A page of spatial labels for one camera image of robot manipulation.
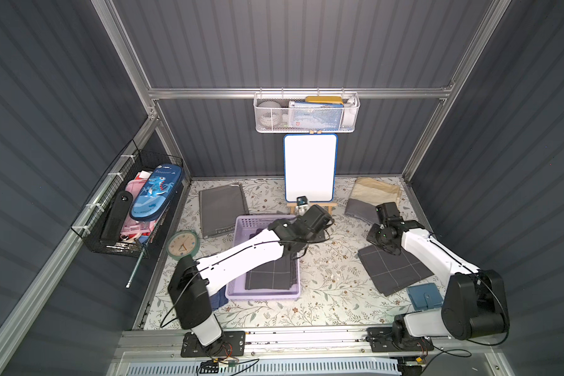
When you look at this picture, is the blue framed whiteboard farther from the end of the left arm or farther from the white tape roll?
the end of the left arm

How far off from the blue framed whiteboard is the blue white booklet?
3 cm

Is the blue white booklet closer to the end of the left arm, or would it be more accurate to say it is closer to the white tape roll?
the white tape roll

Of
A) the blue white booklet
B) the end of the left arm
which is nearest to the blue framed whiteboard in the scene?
the blue white booklet

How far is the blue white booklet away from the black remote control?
61 cm

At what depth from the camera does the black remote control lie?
619 millimetres
